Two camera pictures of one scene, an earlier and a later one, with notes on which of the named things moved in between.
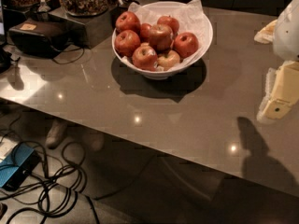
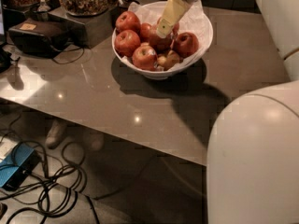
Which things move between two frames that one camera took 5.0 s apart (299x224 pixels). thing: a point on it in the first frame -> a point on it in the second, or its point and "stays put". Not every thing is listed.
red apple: x=126 y=41 stays put
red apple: x=161 y=37 stays put
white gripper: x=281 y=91 -> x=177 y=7
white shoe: x=54 y=133 stays put
